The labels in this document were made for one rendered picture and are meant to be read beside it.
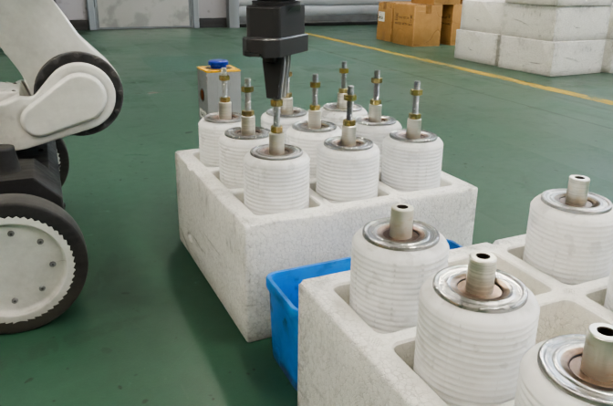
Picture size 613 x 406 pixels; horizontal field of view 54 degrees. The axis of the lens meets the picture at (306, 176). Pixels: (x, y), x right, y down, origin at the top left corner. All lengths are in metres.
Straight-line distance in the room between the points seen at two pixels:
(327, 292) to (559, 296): 0.24
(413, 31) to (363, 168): 3.77
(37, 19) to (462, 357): 0.84
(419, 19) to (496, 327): 4.22
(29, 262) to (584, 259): 0.72
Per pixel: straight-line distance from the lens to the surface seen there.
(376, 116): 1.06
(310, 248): 0.86
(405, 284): 0.58
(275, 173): 0.83
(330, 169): 0.89
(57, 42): 1.09
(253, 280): 0.84
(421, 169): 0.95
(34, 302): 0.98
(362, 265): 0.59
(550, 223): 0.72
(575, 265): 0.74
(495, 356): 0.50
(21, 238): 0.93
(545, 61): 3.49
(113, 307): 1.01
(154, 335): 0.92
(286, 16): 0.81
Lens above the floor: 0.49
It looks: 18 degrees down
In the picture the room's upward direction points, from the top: 1 degrees clockwise
